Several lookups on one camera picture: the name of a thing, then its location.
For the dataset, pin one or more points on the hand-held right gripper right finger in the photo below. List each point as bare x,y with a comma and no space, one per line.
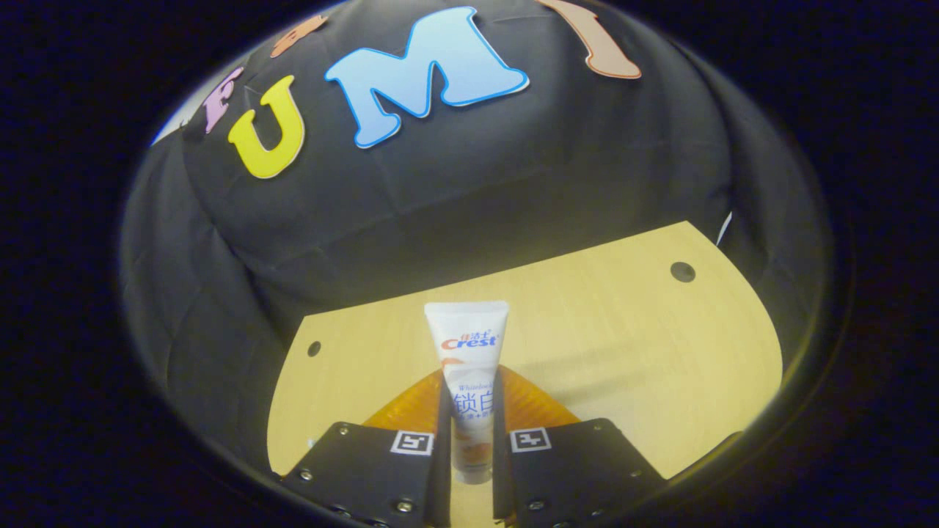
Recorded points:
579,469

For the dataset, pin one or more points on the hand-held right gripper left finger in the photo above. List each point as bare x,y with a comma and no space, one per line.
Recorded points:
367,469

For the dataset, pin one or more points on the white toothpaste tube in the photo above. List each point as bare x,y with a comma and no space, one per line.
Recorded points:
469,345

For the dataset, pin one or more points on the wooden desktop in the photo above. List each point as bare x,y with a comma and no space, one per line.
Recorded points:
623,330

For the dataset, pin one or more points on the thin white strip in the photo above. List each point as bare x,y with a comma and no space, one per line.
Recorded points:
724,229

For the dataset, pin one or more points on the black backdrop cloth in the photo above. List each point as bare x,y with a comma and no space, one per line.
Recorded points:
477,183

